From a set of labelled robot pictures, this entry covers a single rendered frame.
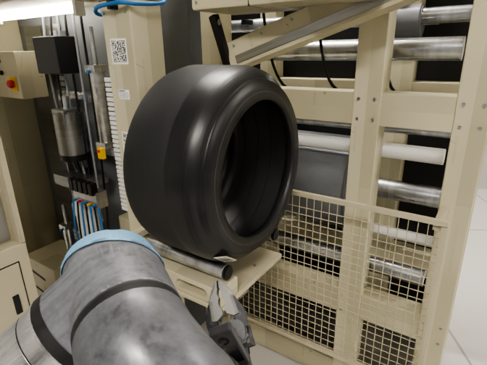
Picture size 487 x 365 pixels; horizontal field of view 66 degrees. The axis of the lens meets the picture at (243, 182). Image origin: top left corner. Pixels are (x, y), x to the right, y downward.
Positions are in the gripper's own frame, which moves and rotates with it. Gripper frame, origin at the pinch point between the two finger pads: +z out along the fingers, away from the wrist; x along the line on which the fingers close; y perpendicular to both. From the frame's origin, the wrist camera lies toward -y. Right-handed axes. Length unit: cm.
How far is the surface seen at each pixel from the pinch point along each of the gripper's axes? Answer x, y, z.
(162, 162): -2.7, -13.4, 28.6
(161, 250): -20.0, 23.0, 25.2
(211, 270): -4.9, 19.6, 11.5
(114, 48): -10, -14, 77
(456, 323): 93, 167, -13
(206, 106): 11.9, -18.3, 35.6
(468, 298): 113, 186, 0
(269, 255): 11, 47, 20
